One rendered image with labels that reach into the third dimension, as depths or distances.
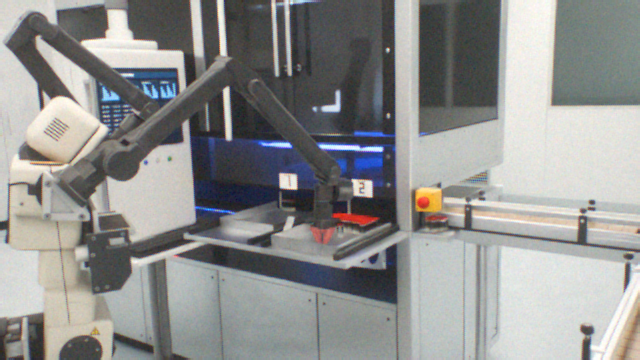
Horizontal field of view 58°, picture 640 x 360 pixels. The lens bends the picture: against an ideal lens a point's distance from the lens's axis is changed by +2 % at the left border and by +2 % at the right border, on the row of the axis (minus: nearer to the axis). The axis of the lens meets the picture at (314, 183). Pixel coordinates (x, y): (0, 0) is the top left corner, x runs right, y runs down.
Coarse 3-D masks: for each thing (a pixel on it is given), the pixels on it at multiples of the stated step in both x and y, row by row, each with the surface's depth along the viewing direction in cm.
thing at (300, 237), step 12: (300, 228) 201; (384, 228) 197; (276, 240) 187; (288, 240) 184; (300, 240) 181; (312, 240) 193; (336, 240) 192; (348, 240) 191; (360, 240) 184; (312, 252) 179; (324, 252) 176
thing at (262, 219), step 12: (264, 204) 237; (276, 204) 243; (228, 216) 220; (240, 216) 225; (252, 216) 230; (264, 216) 229; (276, 216) 229; (300, 216) 214; (240, 228) 211; (252, 228) 207; (264, 228) 204; (276, 228) 203
